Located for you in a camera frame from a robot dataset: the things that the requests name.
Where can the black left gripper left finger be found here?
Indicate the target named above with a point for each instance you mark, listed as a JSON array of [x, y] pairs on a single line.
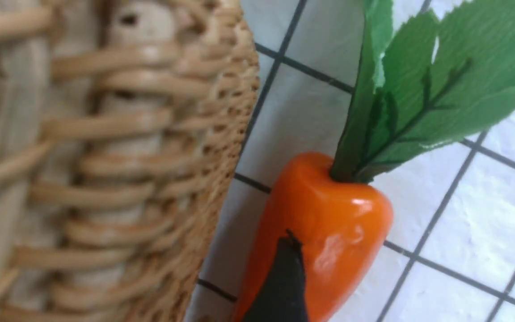
[[281, 298]]

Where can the orange toy carrot with leaves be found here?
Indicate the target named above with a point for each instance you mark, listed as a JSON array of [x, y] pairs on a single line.
[[429, 84]]

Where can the white checkered tablecloth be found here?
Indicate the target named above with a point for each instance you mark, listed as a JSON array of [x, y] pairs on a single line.
[[450, 256]]

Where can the woven wicker basket green lining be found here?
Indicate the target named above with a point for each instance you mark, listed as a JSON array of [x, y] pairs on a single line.
[[121, 124]]

